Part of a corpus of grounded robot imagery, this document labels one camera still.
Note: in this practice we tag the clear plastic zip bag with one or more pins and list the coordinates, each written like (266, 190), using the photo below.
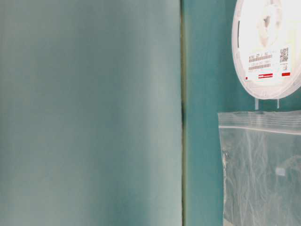
(261, 156)

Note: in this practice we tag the white component reel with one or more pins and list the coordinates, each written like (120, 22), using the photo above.
(266, 47)

